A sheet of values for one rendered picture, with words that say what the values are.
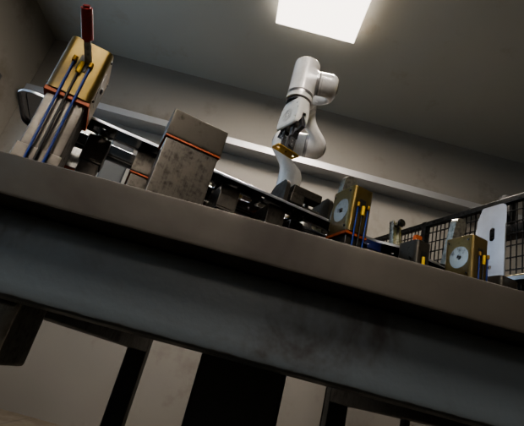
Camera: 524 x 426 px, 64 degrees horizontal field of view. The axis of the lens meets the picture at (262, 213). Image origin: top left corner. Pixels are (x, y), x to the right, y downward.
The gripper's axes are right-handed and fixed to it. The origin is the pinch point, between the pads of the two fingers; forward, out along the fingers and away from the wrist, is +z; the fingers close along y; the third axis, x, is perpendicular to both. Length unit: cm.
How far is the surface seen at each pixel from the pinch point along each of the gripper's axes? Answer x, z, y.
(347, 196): 2.0, 22.6, 28.3
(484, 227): 75, 0, 21
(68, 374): 25, 99, -246
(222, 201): -20.1, 30.4, 9.8
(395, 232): 52, 9, 2
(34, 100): -65, 24, -1
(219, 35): 25, -182, -184
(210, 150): -32.2, 26.5, 22.5
